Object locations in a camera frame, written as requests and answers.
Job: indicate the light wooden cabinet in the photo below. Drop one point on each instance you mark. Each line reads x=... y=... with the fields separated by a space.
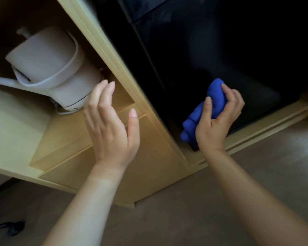
x=154 y=156

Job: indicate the blue cloth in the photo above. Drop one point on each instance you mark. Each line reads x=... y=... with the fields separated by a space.
x=213 y=102

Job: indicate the person's left middle finger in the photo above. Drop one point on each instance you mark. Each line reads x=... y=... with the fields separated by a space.
x=97 y=93

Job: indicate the light wooden drawer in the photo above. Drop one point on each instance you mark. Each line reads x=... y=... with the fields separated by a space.
x=74 y=156

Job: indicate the person's right thumb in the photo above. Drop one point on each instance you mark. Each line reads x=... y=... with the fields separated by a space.
x=208 y=108

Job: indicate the person's left thumb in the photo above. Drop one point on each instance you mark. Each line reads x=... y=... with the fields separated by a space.
x=133 y=128

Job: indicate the white electric kettle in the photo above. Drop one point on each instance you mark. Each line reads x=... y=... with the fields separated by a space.
x=50 y=64

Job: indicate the person's left forearm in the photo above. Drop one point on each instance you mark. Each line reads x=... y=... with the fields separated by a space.
x=92 y=204

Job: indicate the person's right forearm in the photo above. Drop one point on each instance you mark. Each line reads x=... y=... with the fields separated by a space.
x=256 y=202

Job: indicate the black mini fridge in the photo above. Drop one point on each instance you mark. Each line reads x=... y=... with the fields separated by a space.
x=210 y=48

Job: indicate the person's right hand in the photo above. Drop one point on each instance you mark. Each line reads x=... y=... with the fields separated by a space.
x=211 y=130

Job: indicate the person's left hand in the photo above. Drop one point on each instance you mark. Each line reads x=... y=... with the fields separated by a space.
x=110 y=135

